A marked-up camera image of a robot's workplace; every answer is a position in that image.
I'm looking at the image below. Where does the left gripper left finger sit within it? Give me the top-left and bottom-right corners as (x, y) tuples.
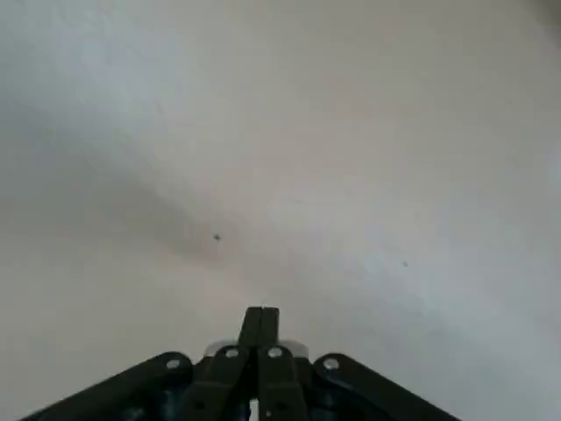
(17, 306), (263, 421)

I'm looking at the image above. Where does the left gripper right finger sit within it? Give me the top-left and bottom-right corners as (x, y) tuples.
(258, 306), (461, 421)

